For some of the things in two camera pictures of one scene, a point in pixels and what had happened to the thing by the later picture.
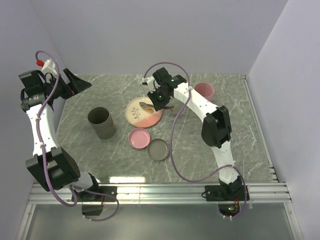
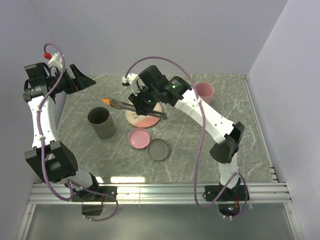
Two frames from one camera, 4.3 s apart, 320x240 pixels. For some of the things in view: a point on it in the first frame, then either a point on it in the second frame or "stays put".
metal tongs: [168, 107] to [117, 103]
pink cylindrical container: [205, 89] stays put
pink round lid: [139, 138] stays put
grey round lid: [158, 149] stays put
